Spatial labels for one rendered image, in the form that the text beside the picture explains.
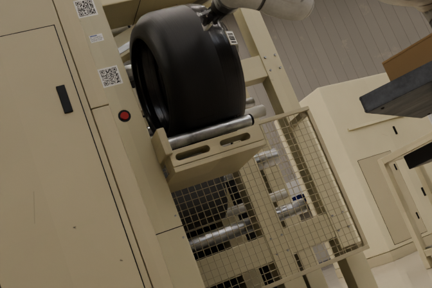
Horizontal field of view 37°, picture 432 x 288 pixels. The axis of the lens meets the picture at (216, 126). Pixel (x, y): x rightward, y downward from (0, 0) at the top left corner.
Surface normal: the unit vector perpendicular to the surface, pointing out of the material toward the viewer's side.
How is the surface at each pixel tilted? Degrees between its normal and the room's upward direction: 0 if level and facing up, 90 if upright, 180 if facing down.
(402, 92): 90
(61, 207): 90
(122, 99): 90
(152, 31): 68
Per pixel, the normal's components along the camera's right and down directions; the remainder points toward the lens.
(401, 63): -0.51, -0.01
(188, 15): 0.03, -0.76
